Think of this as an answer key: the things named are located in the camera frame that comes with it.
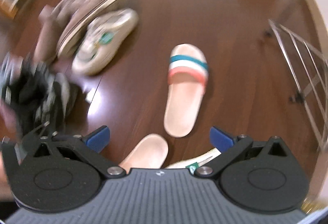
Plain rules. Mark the metal corner rack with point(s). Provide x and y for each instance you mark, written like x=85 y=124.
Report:
x=305 y=60

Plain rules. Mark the striped slide sandal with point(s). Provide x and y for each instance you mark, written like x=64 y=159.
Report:
x=146 y=152
x=183 y=101

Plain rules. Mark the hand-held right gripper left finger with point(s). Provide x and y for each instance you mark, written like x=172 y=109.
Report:
x=96 y=140

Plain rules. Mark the white green sneaker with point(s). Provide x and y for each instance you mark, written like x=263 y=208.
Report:
x=107 y=37
x=189 y=161

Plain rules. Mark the taupe fuzzy slipper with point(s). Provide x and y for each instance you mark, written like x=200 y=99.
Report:
x=84 y=16

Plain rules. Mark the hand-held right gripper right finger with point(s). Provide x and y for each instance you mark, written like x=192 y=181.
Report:
x=221 y=139

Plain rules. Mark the black sneaker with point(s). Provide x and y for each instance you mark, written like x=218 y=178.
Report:
x=30 y=91

